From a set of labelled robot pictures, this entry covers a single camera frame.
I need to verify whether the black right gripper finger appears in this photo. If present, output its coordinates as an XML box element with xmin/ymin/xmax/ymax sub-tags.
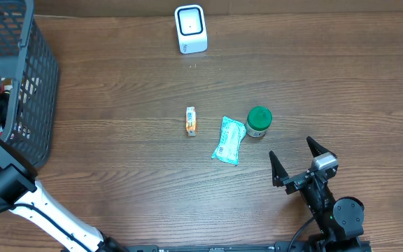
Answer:
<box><xmin>269</xmin><ymin>150</ymin><xmax>289</xmax><ymax>187</ymax></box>
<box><xmin>306</xmin><ymin>136</ymin><xmax>337</xmax><ymax>158</ymax></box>

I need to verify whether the green lid glass jar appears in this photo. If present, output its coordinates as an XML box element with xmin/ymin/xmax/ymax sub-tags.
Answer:
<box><xmin>245</xmin><ymin>106</ymin><xmax>273</xmax><ymax>138</ymax></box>

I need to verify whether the teal wet wipes pack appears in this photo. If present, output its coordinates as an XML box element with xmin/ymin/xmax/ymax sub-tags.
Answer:
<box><xmin>211</xmin><ymin>116</ymin><xmax>246</xmax><ymax>166</ymax></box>

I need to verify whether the orange Kleenex tissue pack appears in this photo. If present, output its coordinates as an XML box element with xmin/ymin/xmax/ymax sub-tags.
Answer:
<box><xmin>185</xmin><ymin>106</ymin><xmax>197</xmax><ymax>137</ymax></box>

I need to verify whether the brown cookie snack bag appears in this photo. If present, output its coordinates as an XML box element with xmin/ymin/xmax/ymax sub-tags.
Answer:
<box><xmin>1</xmin><ymin>78</ymin><xmax>13</xmax><ymax>92</ymax></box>

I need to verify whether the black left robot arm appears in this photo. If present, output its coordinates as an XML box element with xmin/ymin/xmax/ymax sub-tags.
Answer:
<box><xmin>0</xmin><ymin>139</ymin><xmax>126</xmax><ymax>252</ymax></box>

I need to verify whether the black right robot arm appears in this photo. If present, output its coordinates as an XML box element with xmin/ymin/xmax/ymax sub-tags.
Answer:
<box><xmin>269</xmin><ymin>136</ymin><xmax>372</xmax><ymax>251</ymax></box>

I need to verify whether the white barcode scanner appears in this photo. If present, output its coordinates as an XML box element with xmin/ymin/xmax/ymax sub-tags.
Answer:
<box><xmin>174</xmin><ymin>4</ymin><xmax>208</xmax><ymax>55</ymax></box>

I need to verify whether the grey plastic mesh basket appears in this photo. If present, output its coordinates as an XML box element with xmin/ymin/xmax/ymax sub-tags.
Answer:
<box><xmin>0</xmin><ymin>0</ymin><xmax>59</xmax><ymax>168</ymax></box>

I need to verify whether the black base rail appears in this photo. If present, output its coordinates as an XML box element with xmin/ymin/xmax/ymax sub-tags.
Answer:
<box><xmin>124</xmin><ymin>239</ymin><xmax>373</xmax><ymax>252</ymax></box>

